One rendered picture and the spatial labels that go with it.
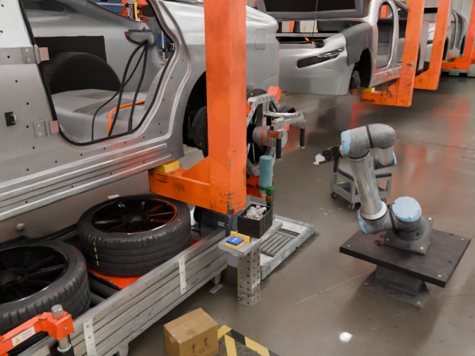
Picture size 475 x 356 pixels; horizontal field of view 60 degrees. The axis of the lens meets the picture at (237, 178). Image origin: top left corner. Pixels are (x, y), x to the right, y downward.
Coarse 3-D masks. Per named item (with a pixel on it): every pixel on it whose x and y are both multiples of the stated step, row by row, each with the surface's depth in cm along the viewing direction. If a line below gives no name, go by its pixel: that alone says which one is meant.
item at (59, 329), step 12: (48, 312) 163; (24, 324) 157; (36, 324) 158; (48, 324) 158; (60, 324) 157; (72, 324) 161; (0, 336) 149; (12, 336) 151; (24, 336) 155; (60, 336) 158; (0, 348) 148
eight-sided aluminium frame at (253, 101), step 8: (256, 96) 277; (264, 96) 277; (272, 96) 284; (256, 104) 269; (272, 104) 290; (248, 120) 265; (280, 128) 304; (272, 152) 309; (248, 160) 275; (248, 168) 278; (256, 168) 294; (256, 176) 287
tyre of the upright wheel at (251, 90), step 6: (246, 90) 273; (252, 90) 278; (258, 90) 284; (264, 90) 291; (246, 96) 273; (252, 96) 279; (204, 114) 275; (204, 120) 274; (204, 126) 274; (204, 132) 274; (204, 138) 275; (204, 144) 276; (204, 150) 279; (204, 156) 283; (246, 174) 292
